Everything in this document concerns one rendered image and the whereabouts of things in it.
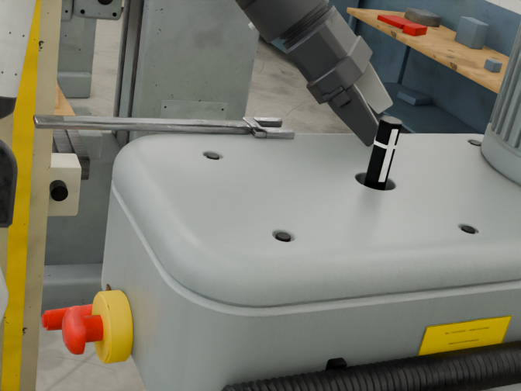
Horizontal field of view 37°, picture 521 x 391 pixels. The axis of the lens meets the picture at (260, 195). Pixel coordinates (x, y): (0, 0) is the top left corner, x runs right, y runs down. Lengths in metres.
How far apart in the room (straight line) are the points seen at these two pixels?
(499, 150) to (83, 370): 2.81
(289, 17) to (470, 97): 6.23
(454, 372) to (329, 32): 0.34
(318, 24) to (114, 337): 0.36
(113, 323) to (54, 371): 2.79
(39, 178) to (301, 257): 2.02
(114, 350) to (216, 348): 0.12
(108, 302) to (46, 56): 1.78
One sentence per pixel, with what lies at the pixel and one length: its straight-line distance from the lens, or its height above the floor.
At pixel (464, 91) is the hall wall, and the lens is 7.06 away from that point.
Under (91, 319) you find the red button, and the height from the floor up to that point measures 1.77.
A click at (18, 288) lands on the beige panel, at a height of 0.67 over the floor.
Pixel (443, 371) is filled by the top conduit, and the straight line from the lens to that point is 0.64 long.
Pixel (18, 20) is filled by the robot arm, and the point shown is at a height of 1.91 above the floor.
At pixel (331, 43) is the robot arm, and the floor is 1.98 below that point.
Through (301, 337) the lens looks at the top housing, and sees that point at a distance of 0.58.
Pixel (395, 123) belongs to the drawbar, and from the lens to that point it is 0.69.
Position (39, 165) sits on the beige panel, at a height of 1.11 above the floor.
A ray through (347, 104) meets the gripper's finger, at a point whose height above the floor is 1.93.
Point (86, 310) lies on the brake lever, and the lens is 0.79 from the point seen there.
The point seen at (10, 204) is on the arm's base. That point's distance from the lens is 0.97.
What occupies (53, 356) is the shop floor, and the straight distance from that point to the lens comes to 3.52.
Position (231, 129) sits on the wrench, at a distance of 0.75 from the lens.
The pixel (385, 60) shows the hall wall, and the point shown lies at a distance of 8.01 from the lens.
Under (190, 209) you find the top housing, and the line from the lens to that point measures 0.60.
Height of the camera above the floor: 2.16
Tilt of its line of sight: 25 degrees down
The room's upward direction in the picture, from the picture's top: 11 degrees clockwise
